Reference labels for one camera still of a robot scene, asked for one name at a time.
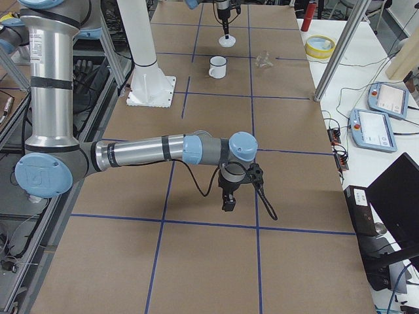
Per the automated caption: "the orange black connector strip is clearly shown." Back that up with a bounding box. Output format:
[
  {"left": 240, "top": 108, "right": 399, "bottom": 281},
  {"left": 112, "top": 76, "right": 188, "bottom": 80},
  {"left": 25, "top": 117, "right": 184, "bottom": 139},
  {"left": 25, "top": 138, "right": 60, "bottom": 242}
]
[{"left": 327, "top": 128, "right": 349, "bottom": 173}]

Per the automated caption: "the black computer box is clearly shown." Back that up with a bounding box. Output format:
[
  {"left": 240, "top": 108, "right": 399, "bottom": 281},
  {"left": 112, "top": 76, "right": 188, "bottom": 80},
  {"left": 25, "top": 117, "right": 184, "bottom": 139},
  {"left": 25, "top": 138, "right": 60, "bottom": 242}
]
[{"left": 344, "top": 185, "right": 377, "bottom": 237}]

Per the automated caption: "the yellow rimmed blue bowl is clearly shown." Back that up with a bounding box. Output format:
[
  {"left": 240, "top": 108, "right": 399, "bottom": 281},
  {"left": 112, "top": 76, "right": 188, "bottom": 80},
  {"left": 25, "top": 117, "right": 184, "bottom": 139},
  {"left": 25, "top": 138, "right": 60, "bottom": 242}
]
[{"left": 304, "top": 35, "right": 336, "bottom": 60}]

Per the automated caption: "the white pedestal base plate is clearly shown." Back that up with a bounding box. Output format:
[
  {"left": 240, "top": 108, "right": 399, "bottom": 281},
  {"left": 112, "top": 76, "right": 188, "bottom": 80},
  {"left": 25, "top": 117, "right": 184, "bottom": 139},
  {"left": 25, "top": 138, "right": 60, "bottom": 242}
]
[{"left": 126, "top": 74, "right": 176, "bottom": 108}]

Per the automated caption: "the aluminium frame post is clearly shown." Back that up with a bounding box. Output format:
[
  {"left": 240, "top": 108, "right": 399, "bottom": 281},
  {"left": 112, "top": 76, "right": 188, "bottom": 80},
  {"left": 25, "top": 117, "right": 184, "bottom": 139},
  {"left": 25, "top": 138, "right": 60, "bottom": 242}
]
[{"left": 314, "top": 0, "right": 371, "bottom": 102}]

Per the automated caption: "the crossing blue tape strip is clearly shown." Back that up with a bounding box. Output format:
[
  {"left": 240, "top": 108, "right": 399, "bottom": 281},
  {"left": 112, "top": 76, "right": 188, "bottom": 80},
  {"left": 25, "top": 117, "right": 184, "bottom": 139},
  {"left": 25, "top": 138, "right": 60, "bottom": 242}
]
[{"left": 70, "top": 213, "right": 355, "bottom": 236}]

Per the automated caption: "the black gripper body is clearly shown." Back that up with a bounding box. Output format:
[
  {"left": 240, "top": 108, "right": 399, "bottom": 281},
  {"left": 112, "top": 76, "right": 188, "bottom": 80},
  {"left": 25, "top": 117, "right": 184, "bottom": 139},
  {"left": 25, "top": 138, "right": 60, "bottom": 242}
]
[
  {"left": 215, "top": 0, "right": 241, "bottom": 22},
  {"left": 218, "top": 162, "right": 264, "bottom": 196}
]

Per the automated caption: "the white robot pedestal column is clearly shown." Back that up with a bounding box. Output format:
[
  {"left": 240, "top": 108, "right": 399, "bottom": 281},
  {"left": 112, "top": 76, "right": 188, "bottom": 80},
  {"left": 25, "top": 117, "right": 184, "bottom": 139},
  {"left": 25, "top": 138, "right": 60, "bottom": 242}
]
[{"left": 117, "top": 0, "right": 160, "bottom": 79}]

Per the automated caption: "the red bottle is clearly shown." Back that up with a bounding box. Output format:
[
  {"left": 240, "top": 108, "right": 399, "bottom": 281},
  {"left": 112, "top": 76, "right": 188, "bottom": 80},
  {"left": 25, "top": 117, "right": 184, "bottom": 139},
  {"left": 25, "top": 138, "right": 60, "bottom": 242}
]
[{"left": 301, "top": 1, "right": 318, "bottom": 32}]

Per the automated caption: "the white sponge block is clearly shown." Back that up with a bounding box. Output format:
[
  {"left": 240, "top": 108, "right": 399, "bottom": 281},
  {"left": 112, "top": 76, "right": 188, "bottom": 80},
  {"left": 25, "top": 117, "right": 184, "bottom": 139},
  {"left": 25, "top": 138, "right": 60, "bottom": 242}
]
[{"left": 320, "top": 41, "right": 331, "bottom": 50}]

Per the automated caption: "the white cup lid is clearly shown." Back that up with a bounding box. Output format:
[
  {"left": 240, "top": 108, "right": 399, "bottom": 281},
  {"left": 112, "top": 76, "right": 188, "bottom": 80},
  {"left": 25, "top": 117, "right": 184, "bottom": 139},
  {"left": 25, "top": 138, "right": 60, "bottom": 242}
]
[{"left": 218, "top": 33, "right": 236, "bottom": 48}]

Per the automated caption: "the white enamel cup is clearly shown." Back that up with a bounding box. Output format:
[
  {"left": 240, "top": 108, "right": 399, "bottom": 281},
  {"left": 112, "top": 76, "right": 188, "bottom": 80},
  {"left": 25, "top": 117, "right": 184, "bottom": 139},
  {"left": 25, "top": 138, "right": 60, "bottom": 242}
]
[{"left": 208, "top": 56, "right": 227, "bottom": 79}]

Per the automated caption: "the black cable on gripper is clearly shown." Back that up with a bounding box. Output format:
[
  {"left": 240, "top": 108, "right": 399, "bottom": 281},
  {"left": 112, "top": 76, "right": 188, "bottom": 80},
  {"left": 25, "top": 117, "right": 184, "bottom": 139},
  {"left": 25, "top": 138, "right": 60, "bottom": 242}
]
[{"left": 170, "top": 158, "right": 278, "bottom": 220}]

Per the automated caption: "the wooden beam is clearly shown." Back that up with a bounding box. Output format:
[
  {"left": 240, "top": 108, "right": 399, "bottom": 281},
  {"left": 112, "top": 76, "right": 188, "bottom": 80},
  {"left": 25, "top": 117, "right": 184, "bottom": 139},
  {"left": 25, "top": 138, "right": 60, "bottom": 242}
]
[{"left": 386, "top": 29, "right": 418, "bottom": 80}]

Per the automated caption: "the black monitor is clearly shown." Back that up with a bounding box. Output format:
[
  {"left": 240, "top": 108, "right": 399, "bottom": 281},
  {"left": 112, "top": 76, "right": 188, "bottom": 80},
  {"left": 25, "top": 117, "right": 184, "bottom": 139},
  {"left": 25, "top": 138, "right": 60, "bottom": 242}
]
[{"left": 367, "top": 152, "right": 418, "bottom": 248}]

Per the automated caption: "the long blue tape strip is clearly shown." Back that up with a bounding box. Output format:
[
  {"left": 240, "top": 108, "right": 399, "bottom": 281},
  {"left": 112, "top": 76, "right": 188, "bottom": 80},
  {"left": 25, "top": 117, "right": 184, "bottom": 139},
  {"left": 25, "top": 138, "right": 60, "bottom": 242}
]
[{"left": 247, "top": 5, "right": 264, "bottom": 314}]

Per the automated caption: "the blue teach pendant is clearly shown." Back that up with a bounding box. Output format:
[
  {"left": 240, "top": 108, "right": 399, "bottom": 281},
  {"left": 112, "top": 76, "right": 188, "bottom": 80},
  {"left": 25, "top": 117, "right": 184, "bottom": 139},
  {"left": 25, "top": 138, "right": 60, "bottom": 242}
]
[
  {"left": 367, "top": 82, "right": 409, "bottom": 120},
  {"left": 349, "top": 109, "right": 397, "bottom": 152}
]

